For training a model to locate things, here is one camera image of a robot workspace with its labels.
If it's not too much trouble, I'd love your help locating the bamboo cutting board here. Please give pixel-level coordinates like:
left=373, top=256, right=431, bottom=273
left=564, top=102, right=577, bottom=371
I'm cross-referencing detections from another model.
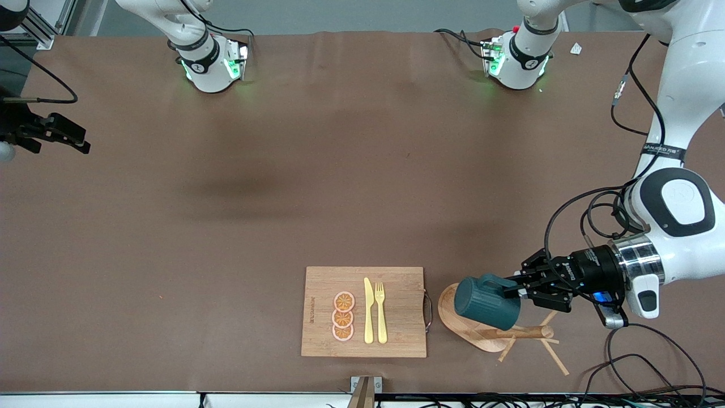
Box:
left=301, top=266, right=433, bottom=358

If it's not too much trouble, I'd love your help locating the black right arm base cable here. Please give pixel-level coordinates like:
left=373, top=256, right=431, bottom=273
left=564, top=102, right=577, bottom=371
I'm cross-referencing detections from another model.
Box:
left=201, top=22, right=254, bottom=43

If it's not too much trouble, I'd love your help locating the black looped cable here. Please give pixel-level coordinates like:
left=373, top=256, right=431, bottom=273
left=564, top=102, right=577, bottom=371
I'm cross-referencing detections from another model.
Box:
left=581, top=354, right=686, bottom=408
left=605, top=324, right=709, bottom=406

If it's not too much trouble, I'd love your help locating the yellow plastic knife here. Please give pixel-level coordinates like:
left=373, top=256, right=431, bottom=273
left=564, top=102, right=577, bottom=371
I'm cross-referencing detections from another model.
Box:
left=364, top=277, right=375, bottom=345

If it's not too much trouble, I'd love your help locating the metal bracket with wooden post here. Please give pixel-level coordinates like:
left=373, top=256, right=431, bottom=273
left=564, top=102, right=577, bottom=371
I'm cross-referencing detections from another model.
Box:
left=349, top=376, right=383, bottom=408

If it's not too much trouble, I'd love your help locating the aluminium frame profile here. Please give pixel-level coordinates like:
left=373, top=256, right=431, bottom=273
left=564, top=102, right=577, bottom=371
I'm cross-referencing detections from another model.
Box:
left=23, top=0, right=77, bottom=50

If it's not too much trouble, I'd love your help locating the teal cup with yellow inside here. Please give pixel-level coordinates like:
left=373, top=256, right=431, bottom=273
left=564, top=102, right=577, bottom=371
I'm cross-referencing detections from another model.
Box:
left=454, top=274, right=522, bottom=332

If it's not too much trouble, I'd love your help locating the yellow plastic fork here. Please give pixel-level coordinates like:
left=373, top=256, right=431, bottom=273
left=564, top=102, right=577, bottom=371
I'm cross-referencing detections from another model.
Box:
left=374, top=282, right=389, bottom=345

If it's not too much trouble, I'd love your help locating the black left arm base cable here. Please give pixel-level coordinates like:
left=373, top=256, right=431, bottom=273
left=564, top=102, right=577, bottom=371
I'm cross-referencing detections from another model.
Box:
left=434, top=28, right=488, bottom=60

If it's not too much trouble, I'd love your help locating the wooden cup rack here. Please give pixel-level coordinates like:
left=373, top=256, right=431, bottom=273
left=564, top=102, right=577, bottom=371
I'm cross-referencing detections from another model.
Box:
left=437, top=282, right=570, bottom=377

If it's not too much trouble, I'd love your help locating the black arm base cable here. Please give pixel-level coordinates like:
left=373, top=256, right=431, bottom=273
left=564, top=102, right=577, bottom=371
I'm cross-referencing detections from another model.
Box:
left=434, top=28, right=488, bottom=60
left=201, top=22, right=254, bottom=43

